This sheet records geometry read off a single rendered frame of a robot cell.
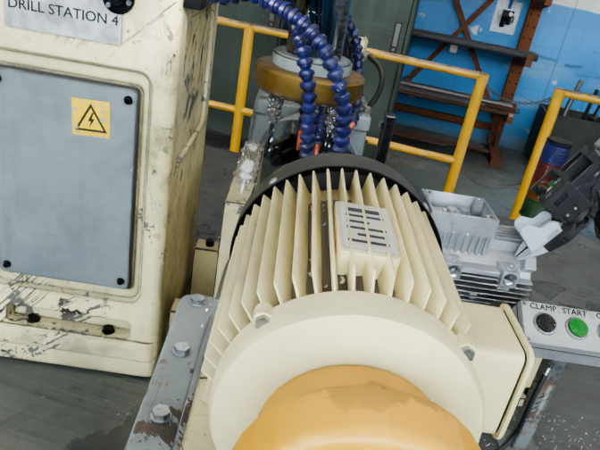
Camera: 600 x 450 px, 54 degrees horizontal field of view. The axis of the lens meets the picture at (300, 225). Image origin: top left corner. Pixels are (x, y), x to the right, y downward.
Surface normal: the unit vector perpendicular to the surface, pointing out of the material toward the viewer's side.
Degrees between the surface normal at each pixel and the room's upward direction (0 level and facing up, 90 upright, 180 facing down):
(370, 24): 90
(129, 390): 0
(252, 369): 80
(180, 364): 0
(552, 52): 90
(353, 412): 17
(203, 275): 90
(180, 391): 0
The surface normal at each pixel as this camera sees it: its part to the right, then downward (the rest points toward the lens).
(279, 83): -0.48, 0.31
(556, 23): -0.22, 0.39
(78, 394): 0.17, -0.89
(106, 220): -0.02, 0.44
